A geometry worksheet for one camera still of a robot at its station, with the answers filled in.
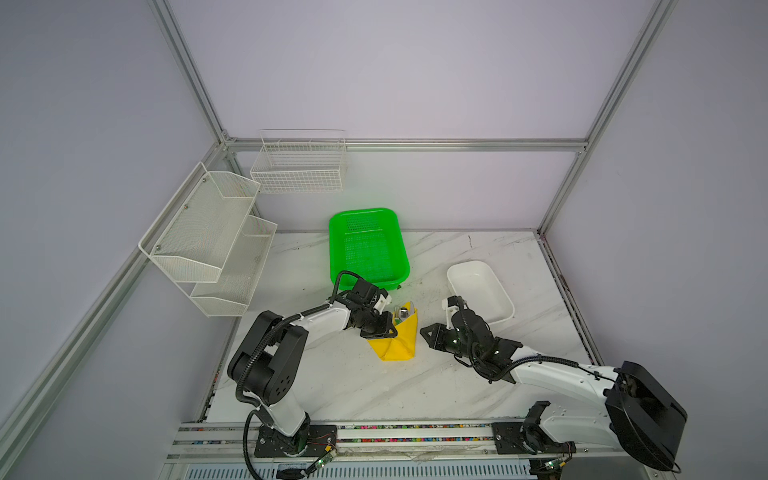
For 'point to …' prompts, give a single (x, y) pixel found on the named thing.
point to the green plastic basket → (369, 242)
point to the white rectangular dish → (480, 289)
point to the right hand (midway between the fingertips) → (418, 331)
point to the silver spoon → (403, 313)
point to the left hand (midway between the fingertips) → (394, 334)
